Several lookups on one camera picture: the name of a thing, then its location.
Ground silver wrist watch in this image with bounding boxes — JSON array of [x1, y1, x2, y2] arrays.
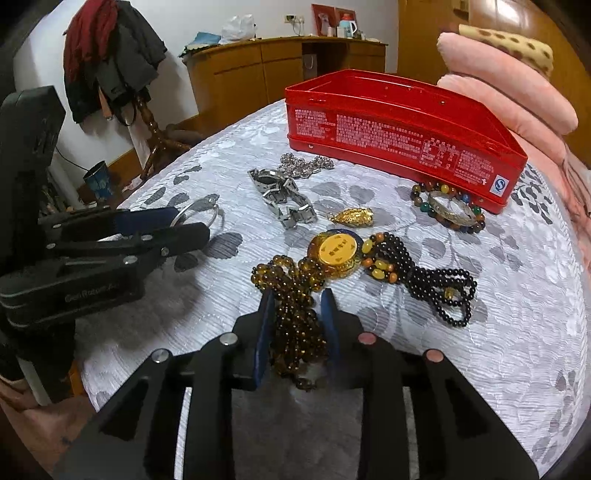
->
[[248, 167, 318, 230]]

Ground pink bed blanket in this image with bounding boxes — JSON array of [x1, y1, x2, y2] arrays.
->
[[556, 150, 591, 243]]

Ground white plastic bag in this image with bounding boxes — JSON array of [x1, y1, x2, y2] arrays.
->
[[219, 15, 257, 44]]

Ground red garment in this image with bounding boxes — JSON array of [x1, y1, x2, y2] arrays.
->
[[64, 0, 119, 85]]

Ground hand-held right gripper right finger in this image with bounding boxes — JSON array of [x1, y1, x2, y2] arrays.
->
[[321, 288, 541, 480]]

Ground gold fish pendant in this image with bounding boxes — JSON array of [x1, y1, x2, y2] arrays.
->
[[329, 209, 373, 228]]

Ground amber bead necklace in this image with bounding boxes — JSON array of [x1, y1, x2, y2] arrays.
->
[[250, 254, 331, 392]]

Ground wooden wardrobe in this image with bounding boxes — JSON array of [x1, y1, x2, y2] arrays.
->
[[397, 0, 591, 155]]

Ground yellow brown-spotted blanket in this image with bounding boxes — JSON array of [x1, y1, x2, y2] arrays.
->
[[458, 24, 555, 77]]

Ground grey floral bed cover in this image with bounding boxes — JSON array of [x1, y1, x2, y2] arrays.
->
[[76, 97, 591, 480]]

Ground pink folded quilt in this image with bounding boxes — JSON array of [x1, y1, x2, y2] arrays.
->
[[436, 76, 570, 172], [436, 32, 579, 134]]

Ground light blue cloth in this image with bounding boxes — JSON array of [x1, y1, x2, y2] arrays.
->
[[179, 32, 222, 57]]

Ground red plastic tray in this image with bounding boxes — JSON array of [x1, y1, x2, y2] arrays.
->
[[284, 69, 528, 215]]

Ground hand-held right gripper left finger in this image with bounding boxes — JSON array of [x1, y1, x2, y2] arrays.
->
[[53, 290, 278, 480]]

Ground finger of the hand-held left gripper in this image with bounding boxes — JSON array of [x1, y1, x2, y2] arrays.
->
[[39, 206, 182, 241], [46, 222, 211, 267]]

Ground long wooden cabinet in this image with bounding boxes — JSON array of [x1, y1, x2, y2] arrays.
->
[[186, 37, 389, 136]]

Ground dark jackets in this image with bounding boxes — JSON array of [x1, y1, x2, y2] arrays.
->
[[65, 0, 168, 126]]

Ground blue waste bin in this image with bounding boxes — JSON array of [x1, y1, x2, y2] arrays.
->
[[83, 161, 112, 205]]

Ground thin silver bangle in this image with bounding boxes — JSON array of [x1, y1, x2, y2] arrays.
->
[[168, 194, 221, 230]]

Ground round gold amber pendant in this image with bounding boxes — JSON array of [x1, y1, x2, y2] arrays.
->
[[307, 227, 365, 279]]

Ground silver chain necklace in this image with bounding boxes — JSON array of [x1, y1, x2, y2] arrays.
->
[[279, 154, 335, 180]]

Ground silver cuff bracelet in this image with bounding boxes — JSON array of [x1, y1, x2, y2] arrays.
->
[[427, 190, 478, 227]]

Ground black and yellow bead necklace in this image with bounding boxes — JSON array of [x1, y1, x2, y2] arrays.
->
[[361, 232, 478, 327]]

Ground wooden coat rack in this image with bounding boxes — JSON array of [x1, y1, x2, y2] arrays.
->
[[133, 90, 193, 182]]

